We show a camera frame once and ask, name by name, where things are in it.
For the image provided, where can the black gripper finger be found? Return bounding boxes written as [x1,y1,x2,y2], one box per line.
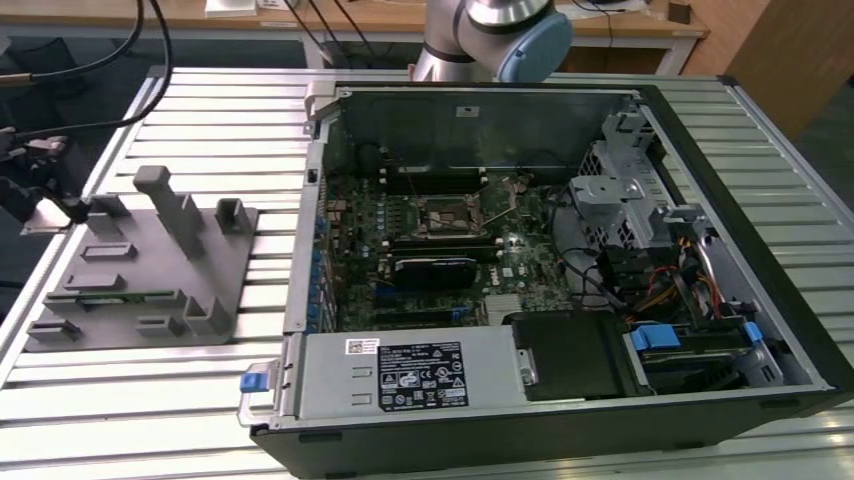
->
[63,197,94,225]

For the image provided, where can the silver CPU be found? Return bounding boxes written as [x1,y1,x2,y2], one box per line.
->
[22,199,73,237]

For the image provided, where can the CPU socket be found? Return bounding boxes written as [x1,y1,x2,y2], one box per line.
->
[412,192,488,239]

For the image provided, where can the green RAM stick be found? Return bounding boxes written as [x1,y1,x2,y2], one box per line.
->
[46,291,182,305]

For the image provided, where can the grey parts rack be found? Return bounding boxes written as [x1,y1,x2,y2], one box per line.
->
[23,164,262,354]

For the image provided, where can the black mesh waste bin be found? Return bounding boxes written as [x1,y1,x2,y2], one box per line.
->
[0,37,89,101]

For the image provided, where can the wooden desk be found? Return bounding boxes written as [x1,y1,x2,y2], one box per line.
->
[0,0,713,76]

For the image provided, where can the grey case latch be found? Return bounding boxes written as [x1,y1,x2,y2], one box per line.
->
[304,82,342,124]

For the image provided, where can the blue case latch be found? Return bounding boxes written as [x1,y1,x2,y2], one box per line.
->
[239,362,282,396]

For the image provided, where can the silver power supply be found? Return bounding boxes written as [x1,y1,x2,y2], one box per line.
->
[293,327,529,421]

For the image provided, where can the black graphics card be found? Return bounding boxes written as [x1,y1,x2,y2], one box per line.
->
[390,254,480,290]

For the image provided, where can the silver chipset heat sink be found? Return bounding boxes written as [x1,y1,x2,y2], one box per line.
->
[484,294,529,316]

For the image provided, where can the green motherboard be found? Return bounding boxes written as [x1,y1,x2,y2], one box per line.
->
[324,172,602,334]

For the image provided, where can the silver drive cage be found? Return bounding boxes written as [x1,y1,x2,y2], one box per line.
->
[570,112,709,251]

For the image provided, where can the black PC case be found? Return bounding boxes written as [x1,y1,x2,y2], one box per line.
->
[250,79,854,480]

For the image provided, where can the blue disk carrier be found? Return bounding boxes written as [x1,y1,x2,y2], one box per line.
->
[629,323,682,352]

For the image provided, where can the wooden cabinet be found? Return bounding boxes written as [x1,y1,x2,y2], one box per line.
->
[684,0,854,144]

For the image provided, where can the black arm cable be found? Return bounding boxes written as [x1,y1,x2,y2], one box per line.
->
[0,0,146,84]
[10,0,173,139]

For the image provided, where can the orange wire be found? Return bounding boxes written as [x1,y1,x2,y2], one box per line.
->
[709,278,728,322]

